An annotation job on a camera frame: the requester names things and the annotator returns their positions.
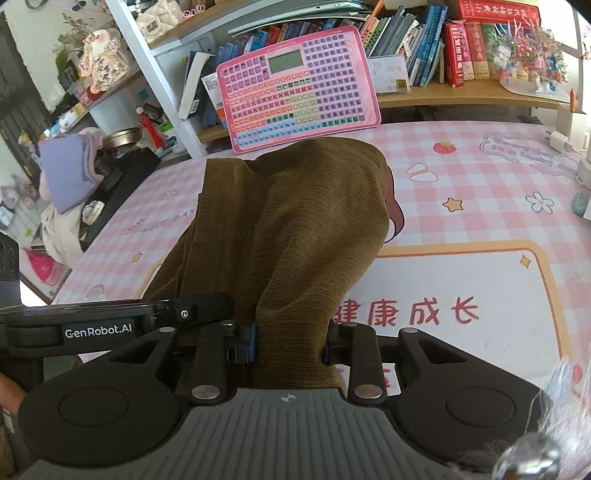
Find thick dark-covered book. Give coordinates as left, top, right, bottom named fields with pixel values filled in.
left=178, top=51, right=216, bottom=121

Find white jar green lid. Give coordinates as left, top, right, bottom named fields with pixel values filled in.
left=158, top=121, right=180, bottom=154

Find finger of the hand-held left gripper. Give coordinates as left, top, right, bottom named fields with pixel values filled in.
left=156, top=292, right=234, bottom=330

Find white cardboard box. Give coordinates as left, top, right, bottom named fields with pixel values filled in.
left=368, top=54, right=413, bottom=96

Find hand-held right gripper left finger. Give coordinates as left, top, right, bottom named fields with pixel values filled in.
left=108, top=318, right=258, bottom=407

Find pink bag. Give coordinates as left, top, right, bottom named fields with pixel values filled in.
left=24, top=248, right=66, bottom=288

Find white orange box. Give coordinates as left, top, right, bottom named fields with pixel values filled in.
left=200, top=73, right=223, bottom=129

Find white wooden bookshelf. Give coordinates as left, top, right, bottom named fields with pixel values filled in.
left=105, top=0, right=578, bottom=158

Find white quilted handbag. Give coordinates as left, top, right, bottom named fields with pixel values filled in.
left=135, top=0, right=184, bottom=41

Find brown ribbed garment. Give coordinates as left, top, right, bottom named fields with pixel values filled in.
left=143, top=137, right=393, bottom=391

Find row of upright books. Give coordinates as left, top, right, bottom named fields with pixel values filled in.
left=225, top=4, right=450, bottom=89

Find white wristwatch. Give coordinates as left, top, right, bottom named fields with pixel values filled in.
left=82, top=200, right=105, bottom=225

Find thick red book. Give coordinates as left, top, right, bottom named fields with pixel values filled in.
left=444, top=20, right=476, bottom=89

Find shiny round bead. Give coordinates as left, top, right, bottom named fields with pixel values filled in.
left=500, top=433, right=563, bottom=480

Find pink fluffy cloth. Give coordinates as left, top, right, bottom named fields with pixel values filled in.
left=78, top=128, right=108, bottom=155

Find beige cloth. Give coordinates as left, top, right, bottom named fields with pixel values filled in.
left=41, top=205, right=85, bottom=275

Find colourful artificial flower bouquet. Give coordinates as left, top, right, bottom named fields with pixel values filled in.
left=488, top=22, right=572, bottom=106

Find white charger plug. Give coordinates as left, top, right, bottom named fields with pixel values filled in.
left=546, top=129, right=574, bottom=154

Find pink checkered table mat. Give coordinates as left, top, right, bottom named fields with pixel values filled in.
left=53, top=121, right=591, bottom=402

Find pink doll figurine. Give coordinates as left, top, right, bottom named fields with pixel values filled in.
left=78, top=27, right=127, bottom=94

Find lavender cushion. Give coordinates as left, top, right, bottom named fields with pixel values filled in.
left=39, top=135, right=99, bottom=214

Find person's left hand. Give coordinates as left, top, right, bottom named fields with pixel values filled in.
left=0, top=375, right=27, bottom=415

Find pink toy keyboard tablet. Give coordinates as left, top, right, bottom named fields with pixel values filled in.
left=216, top=25, right=382, bottom=154

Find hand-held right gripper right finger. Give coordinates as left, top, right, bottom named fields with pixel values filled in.
left=321, top=320, right=467, bottom=404

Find round brass tin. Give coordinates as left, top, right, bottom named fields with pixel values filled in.
left=100, top=128, right=142, bottom=149

